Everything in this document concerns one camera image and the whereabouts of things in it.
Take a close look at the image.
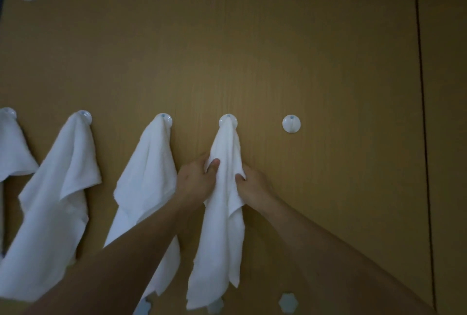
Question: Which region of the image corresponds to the person's left forearm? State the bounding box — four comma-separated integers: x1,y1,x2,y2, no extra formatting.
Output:
22,196,206,315

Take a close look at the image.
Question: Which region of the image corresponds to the person's right hand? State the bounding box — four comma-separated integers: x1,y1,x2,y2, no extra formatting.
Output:
234,164,278,214

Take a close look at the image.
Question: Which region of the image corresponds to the person's right forearm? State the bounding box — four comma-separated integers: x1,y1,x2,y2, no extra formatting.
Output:
250,197,438,315

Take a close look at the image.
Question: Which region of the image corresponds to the white towel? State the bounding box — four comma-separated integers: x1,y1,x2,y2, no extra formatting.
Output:
0,111,102,303
104,116,181,299
186,117,246,311
0,108,39,259

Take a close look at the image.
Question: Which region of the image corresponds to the person's left hand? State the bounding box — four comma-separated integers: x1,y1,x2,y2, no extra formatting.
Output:
175,152,221,212

